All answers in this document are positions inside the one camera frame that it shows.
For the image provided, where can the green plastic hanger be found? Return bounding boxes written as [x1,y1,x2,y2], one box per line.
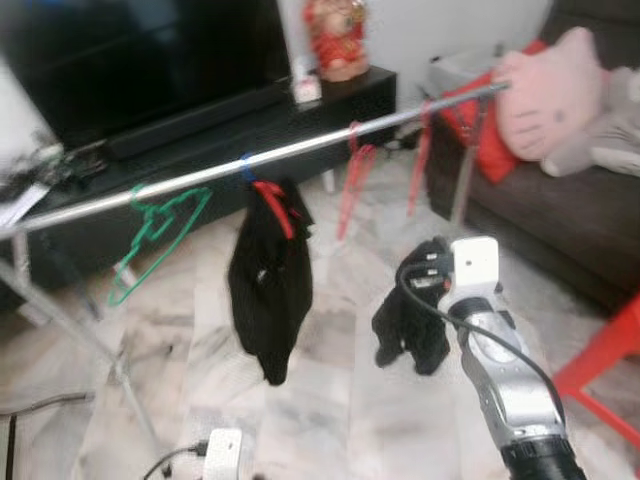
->
[107,182,214,309]

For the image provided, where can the dark brown sofa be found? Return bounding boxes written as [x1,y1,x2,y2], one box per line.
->
[424,0,640,313]

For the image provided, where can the red cushion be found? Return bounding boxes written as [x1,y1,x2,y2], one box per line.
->
[440,40,548,185]

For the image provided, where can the black shirt red collar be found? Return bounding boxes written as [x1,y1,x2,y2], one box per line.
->
[226,178,317,387]

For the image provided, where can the silver metal clothes rack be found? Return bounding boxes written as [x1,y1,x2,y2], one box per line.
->
[0,80,512,471]

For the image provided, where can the black television console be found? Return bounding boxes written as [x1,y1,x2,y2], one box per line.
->
[0,65,399,293]

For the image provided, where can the lace covered side table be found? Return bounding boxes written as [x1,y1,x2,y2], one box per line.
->
[425,52,501,98]

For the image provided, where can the red plastic stool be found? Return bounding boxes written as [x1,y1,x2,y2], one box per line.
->
[552,295,640,471]

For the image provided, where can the pink cat plush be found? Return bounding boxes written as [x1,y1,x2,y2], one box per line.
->
[494,26,607,165]

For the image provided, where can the white tissue box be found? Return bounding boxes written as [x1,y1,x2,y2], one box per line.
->
[290,55,324,107]

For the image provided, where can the grey cat plush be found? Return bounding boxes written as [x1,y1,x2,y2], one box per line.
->
[545,65,640,178]

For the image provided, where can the red fortune god figurine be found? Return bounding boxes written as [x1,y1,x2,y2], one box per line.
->
[303,0,372,84]

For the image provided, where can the black soundbar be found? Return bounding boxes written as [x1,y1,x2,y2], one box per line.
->
[105,80,293,163]

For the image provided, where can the black flat television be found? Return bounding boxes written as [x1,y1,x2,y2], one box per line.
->
[0,0,293,151]

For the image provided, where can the green topped electronics board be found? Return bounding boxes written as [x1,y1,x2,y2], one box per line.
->
[30,140,109,186]

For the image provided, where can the white papers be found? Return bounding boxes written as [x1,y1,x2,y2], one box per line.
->
[0,183,48,228]

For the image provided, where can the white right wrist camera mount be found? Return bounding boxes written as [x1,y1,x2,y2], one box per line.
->
[449,235,502,303]

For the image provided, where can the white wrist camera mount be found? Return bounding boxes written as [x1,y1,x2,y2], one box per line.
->
[449,235,502,303]
[200,427,245,480]

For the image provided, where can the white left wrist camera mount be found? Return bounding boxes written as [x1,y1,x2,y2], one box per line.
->
[200,427,245,480]

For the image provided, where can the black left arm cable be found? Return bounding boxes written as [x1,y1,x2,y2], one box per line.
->
[140,438,211,480]

